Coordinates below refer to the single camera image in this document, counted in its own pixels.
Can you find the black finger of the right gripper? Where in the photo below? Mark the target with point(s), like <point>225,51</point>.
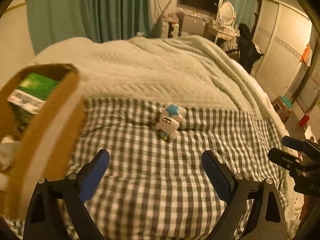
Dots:
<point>306,146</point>
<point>284,159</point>

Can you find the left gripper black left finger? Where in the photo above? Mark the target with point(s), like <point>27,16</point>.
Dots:
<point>44,221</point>

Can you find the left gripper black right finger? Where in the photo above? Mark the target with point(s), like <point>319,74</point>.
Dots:
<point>266,218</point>

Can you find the green 999 medicine box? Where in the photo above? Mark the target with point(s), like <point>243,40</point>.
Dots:
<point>32,93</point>

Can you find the right hand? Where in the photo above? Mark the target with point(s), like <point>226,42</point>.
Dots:
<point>308,205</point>

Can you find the teal stool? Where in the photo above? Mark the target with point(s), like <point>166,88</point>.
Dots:
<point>283,107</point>

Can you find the brown cardboard box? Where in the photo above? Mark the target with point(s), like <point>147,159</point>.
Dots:
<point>47,141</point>

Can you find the black clothes on chair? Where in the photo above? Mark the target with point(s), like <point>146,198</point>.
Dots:
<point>249,52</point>

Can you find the grey checked bed sheet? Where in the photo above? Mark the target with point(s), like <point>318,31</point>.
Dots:
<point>156,189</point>

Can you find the white louvred wardrobe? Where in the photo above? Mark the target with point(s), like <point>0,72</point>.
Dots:
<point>282,33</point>

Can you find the white knitted blanket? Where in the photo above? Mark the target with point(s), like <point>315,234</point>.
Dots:
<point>189,71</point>

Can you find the white vanity desk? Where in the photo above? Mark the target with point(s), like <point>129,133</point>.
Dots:
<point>214,33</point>

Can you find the oval vanity mirror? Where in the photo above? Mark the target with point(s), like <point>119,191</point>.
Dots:
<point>227,13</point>

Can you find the teal curtain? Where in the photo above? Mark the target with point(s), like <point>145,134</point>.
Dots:
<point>52,21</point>

